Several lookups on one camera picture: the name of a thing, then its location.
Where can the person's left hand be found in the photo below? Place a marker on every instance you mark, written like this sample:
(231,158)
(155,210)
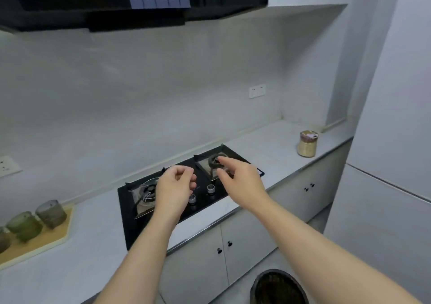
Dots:
(170,192)

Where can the white wall power outlet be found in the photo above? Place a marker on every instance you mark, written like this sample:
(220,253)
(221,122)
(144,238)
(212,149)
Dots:
(8,166)

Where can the black glass gas stove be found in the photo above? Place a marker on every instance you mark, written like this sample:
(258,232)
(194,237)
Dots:
(202,206)

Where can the black range hood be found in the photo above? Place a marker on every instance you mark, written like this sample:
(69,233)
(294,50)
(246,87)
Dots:
(67,7)

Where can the white refrigerator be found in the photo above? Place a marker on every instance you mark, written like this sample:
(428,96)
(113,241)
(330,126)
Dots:
(387,145)

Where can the round black trash bin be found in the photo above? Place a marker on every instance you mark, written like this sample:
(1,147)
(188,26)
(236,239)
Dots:
(277,288)

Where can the white cabinet door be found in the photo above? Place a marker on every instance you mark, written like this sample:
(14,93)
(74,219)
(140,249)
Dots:
(330,175)
(291,201)
(195,266)
(251,246)

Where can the glass jar of grains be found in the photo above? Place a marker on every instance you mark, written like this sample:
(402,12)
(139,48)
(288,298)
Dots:
(307,145)

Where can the gas burner with dark cap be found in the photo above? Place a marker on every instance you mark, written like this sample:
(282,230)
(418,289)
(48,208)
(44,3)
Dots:
(210,165)

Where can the person's left forearm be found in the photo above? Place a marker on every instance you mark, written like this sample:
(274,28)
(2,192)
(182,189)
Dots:
(141,263)

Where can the person's right forearm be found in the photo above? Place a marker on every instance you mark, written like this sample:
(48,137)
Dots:
(313,246)

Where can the person's left fingers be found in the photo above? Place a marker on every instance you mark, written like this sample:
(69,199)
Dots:
(188,175)

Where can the silver stove knob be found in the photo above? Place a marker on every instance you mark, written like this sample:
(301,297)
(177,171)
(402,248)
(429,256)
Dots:
(210,189)
(192,199)

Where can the person's right hand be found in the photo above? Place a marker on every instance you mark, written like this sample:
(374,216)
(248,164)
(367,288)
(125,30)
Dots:
(244,182)

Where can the white wall switch socket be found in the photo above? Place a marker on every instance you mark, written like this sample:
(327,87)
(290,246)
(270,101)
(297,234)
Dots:
(257,91)

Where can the wooden tray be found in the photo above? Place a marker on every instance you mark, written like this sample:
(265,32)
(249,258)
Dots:
(37,243)

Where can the person's right thumb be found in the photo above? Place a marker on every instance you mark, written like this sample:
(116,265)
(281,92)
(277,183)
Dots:
(225,174)

